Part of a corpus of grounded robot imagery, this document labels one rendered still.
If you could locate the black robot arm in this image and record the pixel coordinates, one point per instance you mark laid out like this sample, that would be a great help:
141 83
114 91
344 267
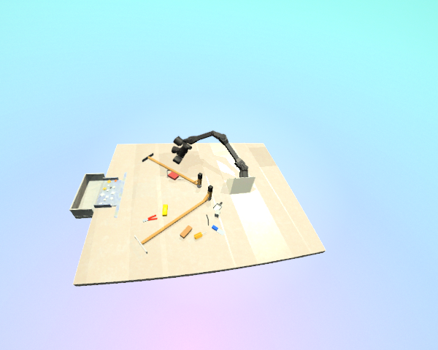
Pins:
243 168

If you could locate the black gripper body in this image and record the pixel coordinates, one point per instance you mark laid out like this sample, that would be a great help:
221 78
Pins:
181 154

